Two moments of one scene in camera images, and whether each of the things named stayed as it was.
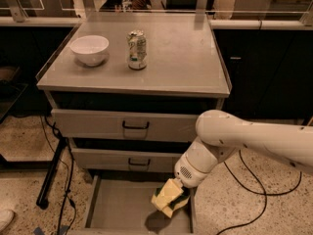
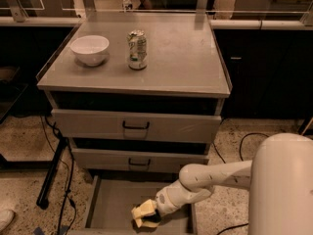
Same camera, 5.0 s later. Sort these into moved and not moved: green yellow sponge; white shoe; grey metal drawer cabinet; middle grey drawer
Moved: green yellow sponge
Not moved: grey metal drawer cabinet; middle grey drawer; white shoe
